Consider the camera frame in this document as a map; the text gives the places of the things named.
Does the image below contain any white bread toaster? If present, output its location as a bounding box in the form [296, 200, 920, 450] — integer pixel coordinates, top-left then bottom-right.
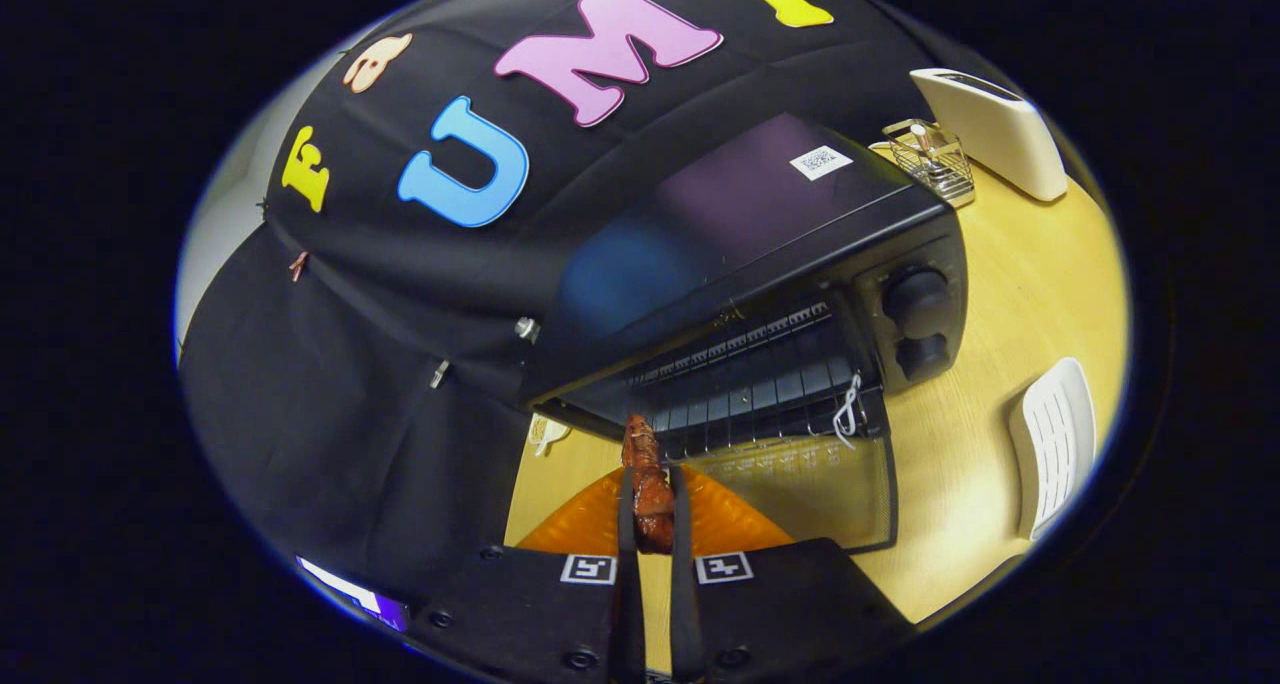
[908, 67, 1069, 203]

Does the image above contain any brown meat slice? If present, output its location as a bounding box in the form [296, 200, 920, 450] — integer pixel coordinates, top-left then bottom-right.
[621, 413, 677, 555]

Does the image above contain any white divided seasoning tray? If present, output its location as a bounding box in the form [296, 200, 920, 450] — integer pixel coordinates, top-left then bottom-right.
[527, 414, 572, 458]

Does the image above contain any white oblong dish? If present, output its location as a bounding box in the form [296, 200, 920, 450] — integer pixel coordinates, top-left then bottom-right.
[1008, 357, 1099, 543]

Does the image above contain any black toaster oven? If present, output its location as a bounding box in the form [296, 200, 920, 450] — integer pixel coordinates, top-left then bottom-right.
[518, 112, 970, 557]

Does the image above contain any wire basket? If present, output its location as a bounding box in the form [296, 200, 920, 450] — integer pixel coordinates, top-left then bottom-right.
[881, 118, 977, 209]

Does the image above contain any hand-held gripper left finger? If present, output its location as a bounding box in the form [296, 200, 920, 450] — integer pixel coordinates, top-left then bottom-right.
[405, 464, 648, 684]

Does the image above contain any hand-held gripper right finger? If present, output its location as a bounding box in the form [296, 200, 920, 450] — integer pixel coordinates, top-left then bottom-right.
[667, 464, 917, 684]

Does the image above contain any black backdrop cloth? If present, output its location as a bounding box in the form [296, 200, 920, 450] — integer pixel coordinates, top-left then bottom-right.
[178, 0, 1011, 655]

